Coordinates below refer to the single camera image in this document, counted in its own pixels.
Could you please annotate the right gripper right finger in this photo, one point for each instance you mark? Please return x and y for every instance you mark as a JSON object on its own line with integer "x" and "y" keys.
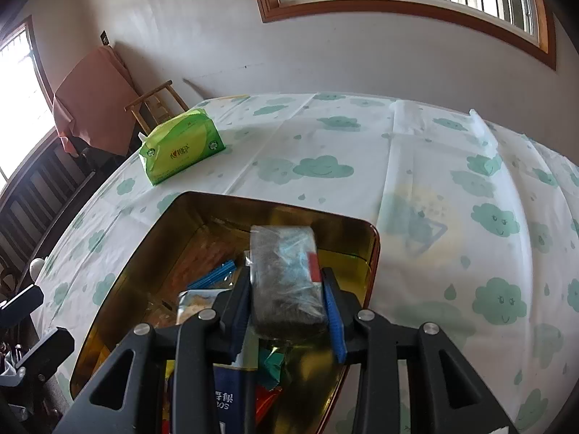
{"x": 446, "y": 395}

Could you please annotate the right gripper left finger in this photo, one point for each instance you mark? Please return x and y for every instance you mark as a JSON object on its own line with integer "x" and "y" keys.
{"x": 126, "y": 394}

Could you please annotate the navy blue cracker packet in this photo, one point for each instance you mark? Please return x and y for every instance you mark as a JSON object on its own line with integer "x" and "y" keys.
{"x": 234, "y": 383}

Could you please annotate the red snack packet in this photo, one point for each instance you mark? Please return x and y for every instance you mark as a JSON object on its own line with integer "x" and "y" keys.
{"x": 264, "y": 401}

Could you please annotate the small blue candy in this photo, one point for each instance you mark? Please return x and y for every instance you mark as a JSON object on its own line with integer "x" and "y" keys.
{"x": 271, "y": 366}

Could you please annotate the grey foil snack packet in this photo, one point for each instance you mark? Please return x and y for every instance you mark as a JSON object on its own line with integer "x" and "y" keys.
{"x": 287, "y": 293}

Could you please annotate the cloud pattern tablecloth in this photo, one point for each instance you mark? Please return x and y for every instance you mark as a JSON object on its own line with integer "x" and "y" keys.
{"x": 427, "y": 215}

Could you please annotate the gold metal tin tray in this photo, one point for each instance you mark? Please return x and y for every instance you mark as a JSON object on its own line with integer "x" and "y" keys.
{"x": 200, "y": 232}

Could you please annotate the dark wooden bench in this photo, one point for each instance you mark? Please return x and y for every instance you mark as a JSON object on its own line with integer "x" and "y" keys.
{"x": 39, "y": 202}

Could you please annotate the green tissue pack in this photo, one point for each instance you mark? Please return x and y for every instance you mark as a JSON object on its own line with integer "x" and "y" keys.
{"x": 179, "y": 143}

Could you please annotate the wooden chair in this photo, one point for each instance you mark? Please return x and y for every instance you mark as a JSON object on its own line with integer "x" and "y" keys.
{"x": 151, "y": 109}

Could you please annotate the side window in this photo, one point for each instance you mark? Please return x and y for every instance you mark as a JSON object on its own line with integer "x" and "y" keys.
{"x": 26, "y": 96}

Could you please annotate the pink cloth covered furniture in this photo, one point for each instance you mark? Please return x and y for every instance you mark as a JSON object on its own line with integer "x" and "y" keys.
{"x": 89, "y": 104}

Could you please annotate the wooden framed barred window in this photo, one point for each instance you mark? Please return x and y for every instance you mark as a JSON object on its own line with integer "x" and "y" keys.
{"x": 407, "y": 0}

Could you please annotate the black wall switch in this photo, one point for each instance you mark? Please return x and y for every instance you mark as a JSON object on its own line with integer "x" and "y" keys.
{"x": 104, "y": 38}

